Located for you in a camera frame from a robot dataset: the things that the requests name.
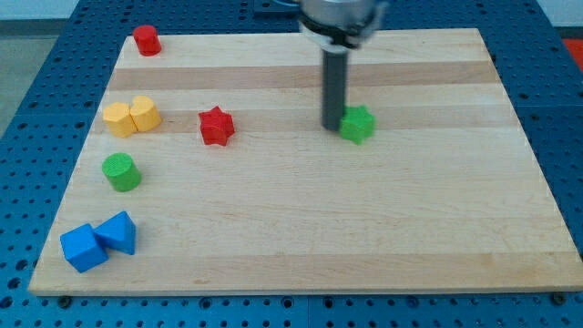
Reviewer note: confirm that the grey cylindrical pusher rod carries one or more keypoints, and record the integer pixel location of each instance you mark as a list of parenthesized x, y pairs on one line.
[(334, 82)]

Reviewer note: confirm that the green star block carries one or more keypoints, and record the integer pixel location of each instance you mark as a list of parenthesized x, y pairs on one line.
[(357, 124)]

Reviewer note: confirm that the red star block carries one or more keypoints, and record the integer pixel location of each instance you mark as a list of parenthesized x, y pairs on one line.
[(216, 126)]

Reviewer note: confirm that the light wooden board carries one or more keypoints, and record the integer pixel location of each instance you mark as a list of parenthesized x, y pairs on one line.
[(446, 196)]

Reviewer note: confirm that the red cylinder block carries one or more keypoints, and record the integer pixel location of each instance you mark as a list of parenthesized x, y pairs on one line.
[(147, 40)]

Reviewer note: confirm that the yellow heart block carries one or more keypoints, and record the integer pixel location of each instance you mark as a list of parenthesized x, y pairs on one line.
[(144, 113)]

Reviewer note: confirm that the yellow hexagon block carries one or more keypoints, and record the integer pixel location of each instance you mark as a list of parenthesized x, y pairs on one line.
[(118, 120)]

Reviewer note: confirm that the green cylinder block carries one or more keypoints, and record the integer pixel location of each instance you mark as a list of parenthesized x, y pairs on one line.
[(121, 172)]

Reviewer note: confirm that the blue triangle block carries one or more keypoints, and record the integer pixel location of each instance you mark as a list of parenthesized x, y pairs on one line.
[(118, 233)]

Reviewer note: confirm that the blue cube block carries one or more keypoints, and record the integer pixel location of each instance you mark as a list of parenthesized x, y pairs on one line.
[(81, 248)]

